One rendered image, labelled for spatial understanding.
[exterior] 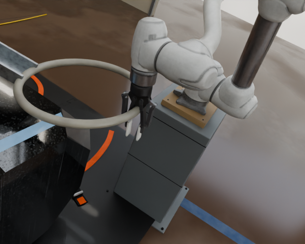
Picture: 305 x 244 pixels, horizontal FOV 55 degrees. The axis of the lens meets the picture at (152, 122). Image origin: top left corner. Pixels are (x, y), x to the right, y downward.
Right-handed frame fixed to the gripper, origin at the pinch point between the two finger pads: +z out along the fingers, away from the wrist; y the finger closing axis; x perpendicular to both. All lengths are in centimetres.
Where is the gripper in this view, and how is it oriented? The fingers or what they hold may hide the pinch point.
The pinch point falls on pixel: (134, 129)
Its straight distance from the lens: 109.5
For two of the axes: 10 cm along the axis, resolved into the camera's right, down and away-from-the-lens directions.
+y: -9.0, -3.6, 2.5
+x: -4.0, 4.6, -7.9
